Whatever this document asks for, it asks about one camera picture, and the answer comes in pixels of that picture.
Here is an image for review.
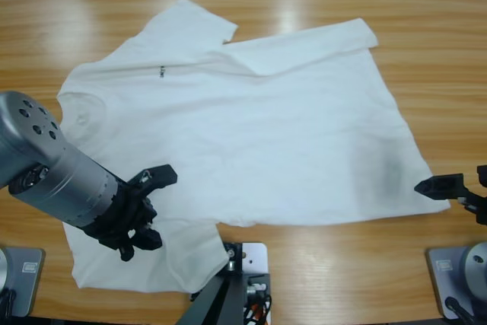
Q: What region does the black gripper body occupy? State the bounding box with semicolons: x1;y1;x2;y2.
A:
81;182;158;263
458;164;487;224

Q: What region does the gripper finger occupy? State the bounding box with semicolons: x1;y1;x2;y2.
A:
413;173;466;201
134;227;164;253

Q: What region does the white t-shirt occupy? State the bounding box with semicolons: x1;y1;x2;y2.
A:
56;0;452;295

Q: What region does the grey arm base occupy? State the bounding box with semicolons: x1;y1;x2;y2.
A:
425;241;487;320
0;247;46;318

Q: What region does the black stand clamp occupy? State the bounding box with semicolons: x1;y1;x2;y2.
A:
189;270;273;303

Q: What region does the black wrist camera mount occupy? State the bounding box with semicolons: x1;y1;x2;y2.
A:
129;164;179;190

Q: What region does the black base cable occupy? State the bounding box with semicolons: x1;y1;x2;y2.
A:
444;296;479;320
0;288;18;318

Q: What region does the orange cable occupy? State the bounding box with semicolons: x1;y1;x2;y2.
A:
243;298;273;325

